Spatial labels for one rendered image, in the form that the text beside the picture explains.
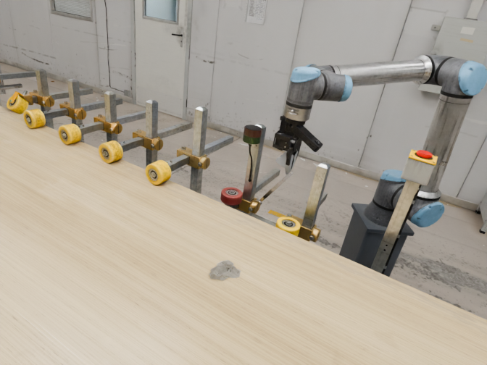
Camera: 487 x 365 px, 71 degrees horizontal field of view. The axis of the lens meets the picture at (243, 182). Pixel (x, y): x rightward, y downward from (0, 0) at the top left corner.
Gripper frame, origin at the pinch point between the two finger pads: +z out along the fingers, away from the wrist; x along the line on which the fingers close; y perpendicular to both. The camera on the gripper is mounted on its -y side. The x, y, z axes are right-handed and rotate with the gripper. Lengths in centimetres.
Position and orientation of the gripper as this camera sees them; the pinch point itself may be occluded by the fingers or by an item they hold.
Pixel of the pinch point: (289, 171)
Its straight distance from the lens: 127.3
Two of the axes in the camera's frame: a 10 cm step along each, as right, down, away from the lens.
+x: -5.1, 3.4, -7.9
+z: -1.4, 8.7, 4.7
